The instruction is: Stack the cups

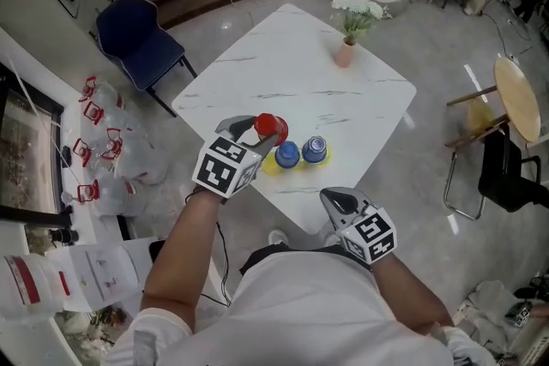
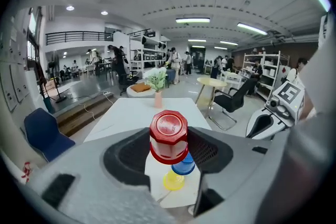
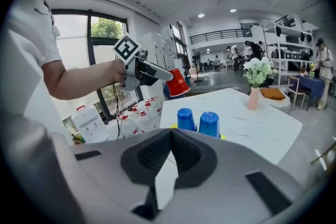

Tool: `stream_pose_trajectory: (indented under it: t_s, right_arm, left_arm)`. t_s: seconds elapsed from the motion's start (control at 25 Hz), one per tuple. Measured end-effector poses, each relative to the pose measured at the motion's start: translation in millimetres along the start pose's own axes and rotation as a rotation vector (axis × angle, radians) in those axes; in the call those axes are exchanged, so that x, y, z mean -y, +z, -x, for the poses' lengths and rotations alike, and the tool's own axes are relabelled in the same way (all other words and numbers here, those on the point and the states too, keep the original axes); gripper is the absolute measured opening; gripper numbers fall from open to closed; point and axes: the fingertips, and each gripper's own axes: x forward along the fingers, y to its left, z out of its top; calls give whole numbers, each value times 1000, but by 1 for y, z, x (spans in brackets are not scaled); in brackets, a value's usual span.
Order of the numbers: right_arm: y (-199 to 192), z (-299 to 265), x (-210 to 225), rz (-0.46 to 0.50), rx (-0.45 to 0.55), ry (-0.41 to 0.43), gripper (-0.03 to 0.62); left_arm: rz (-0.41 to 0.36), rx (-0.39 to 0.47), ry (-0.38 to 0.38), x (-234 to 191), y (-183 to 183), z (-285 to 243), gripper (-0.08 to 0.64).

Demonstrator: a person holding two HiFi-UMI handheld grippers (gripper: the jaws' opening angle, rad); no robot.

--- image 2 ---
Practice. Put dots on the black balcony railing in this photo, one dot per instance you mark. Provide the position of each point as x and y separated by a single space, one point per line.
78 37

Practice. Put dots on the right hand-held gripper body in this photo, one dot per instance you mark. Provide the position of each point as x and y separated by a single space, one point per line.
287 98

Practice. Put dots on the red plastic cup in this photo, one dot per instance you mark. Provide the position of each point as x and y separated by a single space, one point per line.
168 136

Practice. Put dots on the white artificial flowers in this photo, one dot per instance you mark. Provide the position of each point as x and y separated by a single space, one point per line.
156 78

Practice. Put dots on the round ceiling light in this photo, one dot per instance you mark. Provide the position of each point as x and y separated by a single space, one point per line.
104 12
70 8

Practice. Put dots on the yellow plastic cup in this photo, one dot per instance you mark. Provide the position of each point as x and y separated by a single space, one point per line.
173 181

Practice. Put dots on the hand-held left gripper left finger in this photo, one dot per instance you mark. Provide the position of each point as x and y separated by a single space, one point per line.
86 191

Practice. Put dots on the white shelving unit with boxes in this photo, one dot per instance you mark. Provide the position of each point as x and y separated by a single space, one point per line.
270 70

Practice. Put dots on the black standing fan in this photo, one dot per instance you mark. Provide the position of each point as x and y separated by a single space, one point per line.
56 81

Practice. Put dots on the low white table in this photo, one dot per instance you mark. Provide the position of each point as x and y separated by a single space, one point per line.
231 76

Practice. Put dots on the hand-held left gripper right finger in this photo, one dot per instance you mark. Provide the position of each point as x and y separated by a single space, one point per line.
236 165

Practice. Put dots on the wooden steps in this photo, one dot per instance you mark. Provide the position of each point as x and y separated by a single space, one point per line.
81 115

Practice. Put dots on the white power strip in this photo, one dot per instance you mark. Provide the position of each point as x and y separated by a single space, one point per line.
107 92

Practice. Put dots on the pink vase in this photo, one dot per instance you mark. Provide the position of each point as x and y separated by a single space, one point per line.
158 99

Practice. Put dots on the tall white shelving unit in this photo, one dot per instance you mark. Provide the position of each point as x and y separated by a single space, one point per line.
147 55

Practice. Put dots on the orange cushion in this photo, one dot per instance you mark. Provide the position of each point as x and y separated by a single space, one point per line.
140 87

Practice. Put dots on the round yellow table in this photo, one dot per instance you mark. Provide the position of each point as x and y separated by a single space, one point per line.
211 82

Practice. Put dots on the round white ottoman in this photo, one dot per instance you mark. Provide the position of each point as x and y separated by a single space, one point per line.
139 94

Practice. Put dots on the blue chair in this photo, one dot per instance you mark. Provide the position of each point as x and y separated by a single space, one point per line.
44 133

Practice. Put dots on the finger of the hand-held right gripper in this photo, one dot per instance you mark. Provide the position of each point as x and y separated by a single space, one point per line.
258 124

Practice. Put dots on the person's right forearm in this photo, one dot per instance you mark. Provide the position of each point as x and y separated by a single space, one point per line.
308 107

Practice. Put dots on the blue plastic cup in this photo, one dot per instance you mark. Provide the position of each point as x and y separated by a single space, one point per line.
185 167

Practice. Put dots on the black office chair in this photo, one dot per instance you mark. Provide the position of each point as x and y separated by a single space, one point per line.
231 101

